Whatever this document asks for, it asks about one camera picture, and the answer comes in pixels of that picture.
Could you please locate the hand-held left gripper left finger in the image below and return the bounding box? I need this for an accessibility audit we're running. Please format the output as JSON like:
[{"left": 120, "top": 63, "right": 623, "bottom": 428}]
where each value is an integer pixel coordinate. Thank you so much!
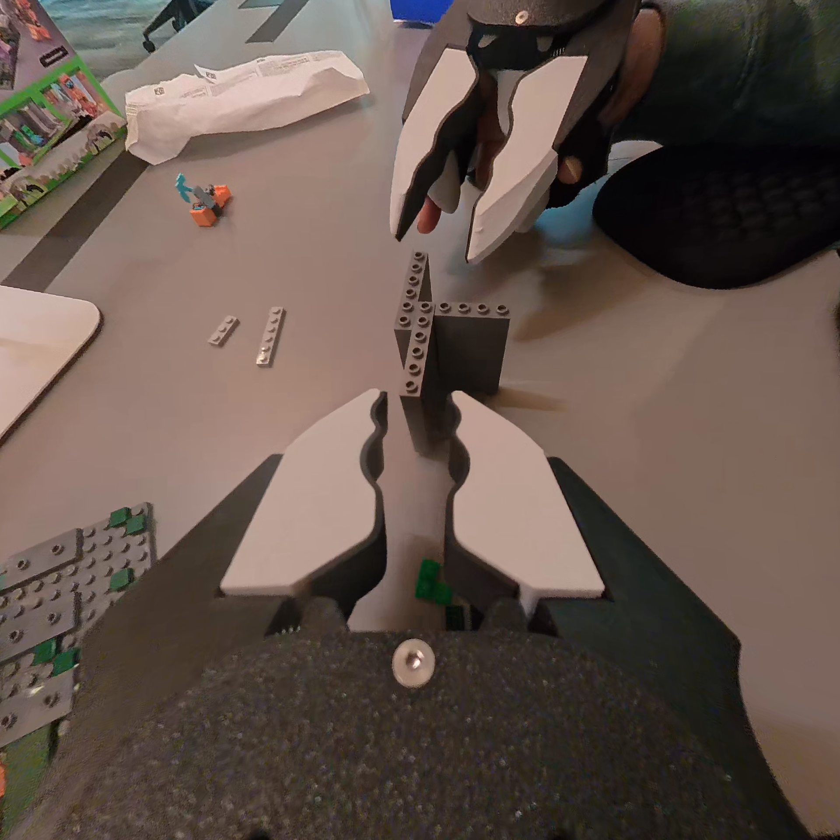
[{"left": 218, "top": 388, "right": 389, "bottom": 616}]

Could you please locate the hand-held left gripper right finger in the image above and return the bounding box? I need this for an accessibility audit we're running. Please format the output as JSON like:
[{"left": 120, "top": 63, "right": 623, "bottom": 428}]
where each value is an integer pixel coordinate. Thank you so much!
[{"left": 446, "top": 390, "right": 606, "bottom": 618}]

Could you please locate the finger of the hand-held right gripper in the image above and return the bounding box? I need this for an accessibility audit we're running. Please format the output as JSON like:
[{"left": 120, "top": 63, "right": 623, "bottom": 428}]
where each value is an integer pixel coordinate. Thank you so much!
[
  {"left": 388, "top": 46, "right": 484, "bottom": 242},
  {"left": 463, "top": 54, "right": 590, "bottom": 265}
]

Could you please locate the small green corner plate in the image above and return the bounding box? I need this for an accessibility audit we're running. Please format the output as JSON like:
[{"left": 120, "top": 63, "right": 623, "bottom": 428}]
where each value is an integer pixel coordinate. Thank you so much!
[{"left": 414, "top": 557, "right": 454, "bottom": 606}]

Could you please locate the dark grey cross wall piece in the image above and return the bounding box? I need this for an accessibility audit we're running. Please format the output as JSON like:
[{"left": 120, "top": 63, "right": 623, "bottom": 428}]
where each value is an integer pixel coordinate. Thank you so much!
[{"left": 393, "top": 248, "right": 513, "bottom": 458}]

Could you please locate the person's right forearm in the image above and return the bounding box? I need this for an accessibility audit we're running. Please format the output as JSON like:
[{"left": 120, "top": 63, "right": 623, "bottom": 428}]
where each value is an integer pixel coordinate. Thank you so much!
[{"left": 620, "top": 0, "right": 840, "bottom": 151}]

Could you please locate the person's right hand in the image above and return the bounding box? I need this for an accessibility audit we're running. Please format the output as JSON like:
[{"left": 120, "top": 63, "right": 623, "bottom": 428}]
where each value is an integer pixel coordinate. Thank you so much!
[{"left": 416, "top": 10, "right": 665, "bottom": 235}]

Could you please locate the white paper bag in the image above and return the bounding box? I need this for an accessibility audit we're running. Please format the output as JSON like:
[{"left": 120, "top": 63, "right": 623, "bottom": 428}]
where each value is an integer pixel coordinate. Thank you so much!
[{"left": 124, "top": 49, "right": 370, "bottom": 165}]

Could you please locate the long light grey plate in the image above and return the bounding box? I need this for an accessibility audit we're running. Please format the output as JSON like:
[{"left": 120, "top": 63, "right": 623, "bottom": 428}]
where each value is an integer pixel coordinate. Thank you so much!
[{"left": 254, "top": 306, "right": 287, "bottom": 369}]

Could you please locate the black mesh cushion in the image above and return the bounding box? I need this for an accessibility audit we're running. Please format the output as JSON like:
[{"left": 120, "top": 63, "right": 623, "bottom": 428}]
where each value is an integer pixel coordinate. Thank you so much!
[{"left": 592, "top": 140, "right": 840, "bottom": 290}]

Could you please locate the orange brick mini build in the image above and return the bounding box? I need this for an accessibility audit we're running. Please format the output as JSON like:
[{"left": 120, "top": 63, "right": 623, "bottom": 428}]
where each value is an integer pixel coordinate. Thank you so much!
[{"left": 174, "top": 172, "right": 235, "bottom": 230}]

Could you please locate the grey brick build on baseplate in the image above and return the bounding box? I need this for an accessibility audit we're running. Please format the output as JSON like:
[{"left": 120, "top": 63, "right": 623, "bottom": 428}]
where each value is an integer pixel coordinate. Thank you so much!
[{"left": 0, "top": 501, "right": 158, "bottom": 824}]

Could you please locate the green toy box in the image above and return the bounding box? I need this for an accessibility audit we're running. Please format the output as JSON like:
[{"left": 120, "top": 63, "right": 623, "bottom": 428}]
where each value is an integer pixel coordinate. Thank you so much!
[{"left": 0, "top": 0, "right": 128, "bottom": 231}]

